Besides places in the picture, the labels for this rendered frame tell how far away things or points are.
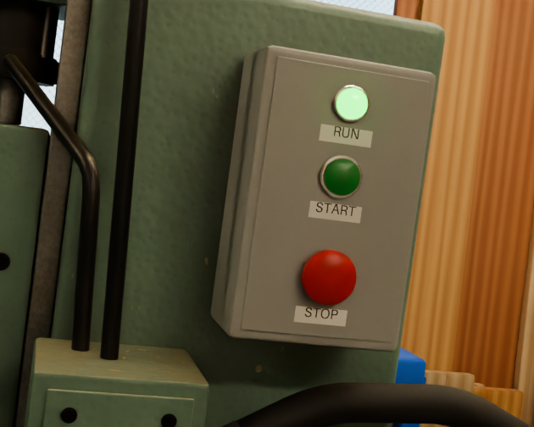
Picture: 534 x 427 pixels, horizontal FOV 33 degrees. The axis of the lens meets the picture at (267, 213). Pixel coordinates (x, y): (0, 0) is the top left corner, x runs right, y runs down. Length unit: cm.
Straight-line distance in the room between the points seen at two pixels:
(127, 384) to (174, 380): 2
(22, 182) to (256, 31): 17
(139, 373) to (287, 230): 11
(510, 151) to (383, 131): 163
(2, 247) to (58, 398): 14
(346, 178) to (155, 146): 12
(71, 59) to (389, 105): 20
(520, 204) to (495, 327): 29
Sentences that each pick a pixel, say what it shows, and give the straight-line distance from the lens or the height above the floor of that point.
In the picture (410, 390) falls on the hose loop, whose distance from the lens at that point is 55.
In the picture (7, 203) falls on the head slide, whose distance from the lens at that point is 57.
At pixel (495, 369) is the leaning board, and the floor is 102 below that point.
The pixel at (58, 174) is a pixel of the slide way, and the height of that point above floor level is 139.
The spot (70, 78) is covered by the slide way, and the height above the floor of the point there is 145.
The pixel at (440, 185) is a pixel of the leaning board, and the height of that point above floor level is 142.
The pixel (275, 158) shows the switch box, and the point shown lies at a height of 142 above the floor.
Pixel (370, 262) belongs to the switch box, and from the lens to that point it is 50.
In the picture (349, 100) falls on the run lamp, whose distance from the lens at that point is 49.
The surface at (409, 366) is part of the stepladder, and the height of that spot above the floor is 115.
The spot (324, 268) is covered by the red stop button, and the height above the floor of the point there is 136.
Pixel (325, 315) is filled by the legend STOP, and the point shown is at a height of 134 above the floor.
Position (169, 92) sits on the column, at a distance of 53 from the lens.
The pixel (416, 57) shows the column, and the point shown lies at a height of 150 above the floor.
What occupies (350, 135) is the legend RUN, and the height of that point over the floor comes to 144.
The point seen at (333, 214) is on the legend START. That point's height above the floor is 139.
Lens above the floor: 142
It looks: 3 degrees down
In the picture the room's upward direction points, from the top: 8 degrees clockwise
